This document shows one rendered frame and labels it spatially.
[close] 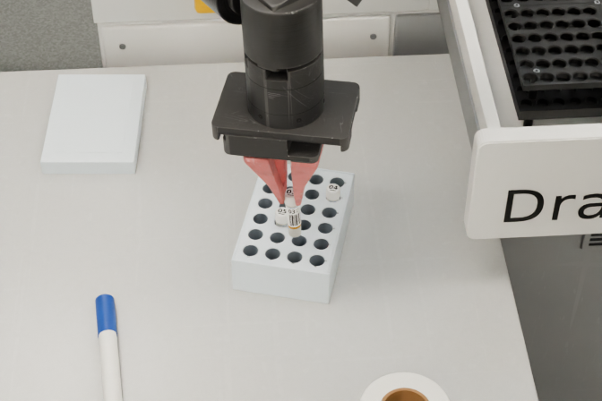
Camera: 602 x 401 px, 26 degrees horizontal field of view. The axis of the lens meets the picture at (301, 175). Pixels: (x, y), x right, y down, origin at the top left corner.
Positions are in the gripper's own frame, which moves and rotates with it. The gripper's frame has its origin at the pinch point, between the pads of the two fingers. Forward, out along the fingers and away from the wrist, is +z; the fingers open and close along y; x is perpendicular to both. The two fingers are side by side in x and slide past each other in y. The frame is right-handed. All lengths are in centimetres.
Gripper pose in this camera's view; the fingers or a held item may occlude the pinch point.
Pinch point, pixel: (290, 191)
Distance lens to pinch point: 103.0
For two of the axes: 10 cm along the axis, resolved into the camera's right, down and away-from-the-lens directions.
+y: -9.8, -1.0, 1.5
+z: 0.3, 7.2, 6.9
